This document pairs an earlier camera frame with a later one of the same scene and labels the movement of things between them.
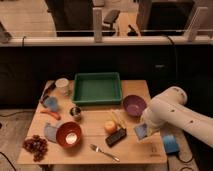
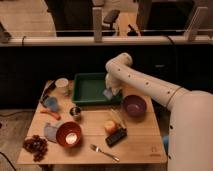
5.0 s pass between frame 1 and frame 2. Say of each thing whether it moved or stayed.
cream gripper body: moved
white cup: stayed
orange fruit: stayed
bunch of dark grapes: stayed
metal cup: stayed
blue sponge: moved
